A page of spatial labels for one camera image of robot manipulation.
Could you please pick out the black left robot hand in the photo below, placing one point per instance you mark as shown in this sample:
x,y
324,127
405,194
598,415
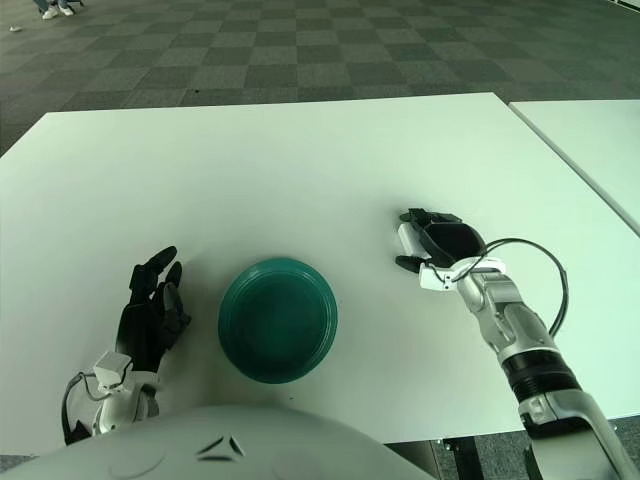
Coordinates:
x,y
137,325

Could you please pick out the white charger block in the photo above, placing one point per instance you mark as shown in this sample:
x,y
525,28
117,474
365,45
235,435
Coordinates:
x,y
409,240

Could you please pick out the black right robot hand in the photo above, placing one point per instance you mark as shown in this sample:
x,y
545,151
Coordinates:
x,y
452,240

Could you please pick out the green round plate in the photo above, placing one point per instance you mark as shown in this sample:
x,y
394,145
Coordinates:
x,y
278,320

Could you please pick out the black table leg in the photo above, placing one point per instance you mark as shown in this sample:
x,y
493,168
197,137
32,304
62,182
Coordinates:
x,y
460,462

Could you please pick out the white neighbouring table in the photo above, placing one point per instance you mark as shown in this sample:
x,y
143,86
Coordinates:
x,y
590,135

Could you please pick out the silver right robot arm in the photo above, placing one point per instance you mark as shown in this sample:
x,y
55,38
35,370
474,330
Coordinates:
x,y
525,330

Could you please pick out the white robot torso shell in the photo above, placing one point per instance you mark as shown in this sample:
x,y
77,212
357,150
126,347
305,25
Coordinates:
x,y
200,445

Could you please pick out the white sneaker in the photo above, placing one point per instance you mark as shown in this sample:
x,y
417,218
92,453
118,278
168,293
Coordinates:
x,y
49,14
65,9

